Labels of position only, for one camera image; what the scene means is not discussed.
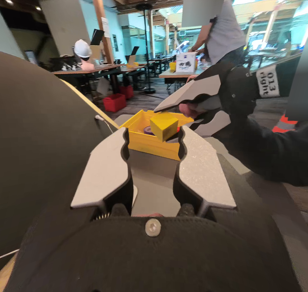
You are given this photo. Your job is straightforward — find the white cardboard box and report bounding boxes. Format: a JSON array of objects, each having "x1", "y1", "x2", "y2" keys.
[{"x1": 176, "y1": 52, "x2": 198, "y2": 73}]

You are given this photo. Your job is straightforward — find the white hard hat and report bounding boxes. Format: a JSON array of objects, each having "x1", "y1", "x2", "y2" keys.
[{"x1": 74, "y1": 39, "x2": 92, "y2": 59}]

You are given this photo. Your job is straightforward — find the long wooden table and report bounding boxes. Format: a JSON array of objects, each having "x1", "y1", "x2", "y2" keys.
[{"x1": 159, "y1": 67, "x2": 205, "y2": 95}]

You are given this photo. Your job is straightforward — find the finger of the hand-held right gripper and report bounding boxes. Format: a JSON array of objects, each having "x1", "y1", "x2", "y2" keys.
[
  {"x1": 189, "y1": 109, "x2": 232, "y2": 138},
  {"x1": 153, "y1": 75, "x2": 223, "y2": 113}
]

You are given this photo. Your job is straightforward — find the yellow toy cube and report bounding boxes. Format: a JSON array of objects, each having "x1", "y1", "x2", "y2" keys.
[{"x1": 149, "y1": 113, "x2": 179, "y2": 142}]

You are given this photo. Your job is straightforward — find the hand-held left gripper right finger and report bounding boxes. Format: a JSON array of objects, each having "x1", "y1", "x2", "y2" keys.
[{"x1": 173, "y1": 125, "x2": 238, "y2": 216}]

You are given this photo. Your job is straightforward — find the yellow plastic bin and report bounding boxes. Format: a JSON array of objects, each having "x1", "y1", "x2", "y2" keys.
[{"x1": 120, "y1": 109, "x2": 194, "y2": 161}]

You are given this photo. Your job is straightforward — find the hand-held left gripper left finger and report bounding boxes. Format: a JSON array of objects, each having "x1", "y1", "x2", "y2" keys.
[{"x1": 70, "y1": 127, "x2": 134, "y2": 211}]

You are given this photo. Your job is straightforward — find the wooden desk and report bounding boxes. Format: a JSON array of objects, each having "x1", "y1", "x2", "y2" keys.
[{"x1": 52, "y1": 64, "x2": 123, "y2": 100}]

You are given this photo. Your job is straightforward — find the wooden post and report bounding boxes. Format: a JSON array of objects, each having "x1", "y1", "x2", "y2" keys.
[{"x1": 89, "y1": 0, "x2": 116, "y2": 65}]

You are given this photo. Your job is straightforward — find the orange traffic cone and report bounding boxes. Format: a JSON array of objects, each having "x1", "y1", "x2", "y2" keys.
[{"x1": 272, "y1": 113, "x2": 300, "y2": 133}]

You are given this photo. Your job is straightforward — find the person's right forearm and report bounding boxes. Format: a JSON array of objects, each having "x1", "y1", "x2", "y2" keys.
[{"x1": 212, "y1": 116, "x2": 308, "y2": 187}]

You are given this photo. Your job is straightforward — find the person's right hand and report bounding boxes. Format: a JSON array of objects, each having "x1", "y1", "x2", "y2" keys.
[{"x1": 178, "y1": 97, "x2": 220, "y2": 120}]

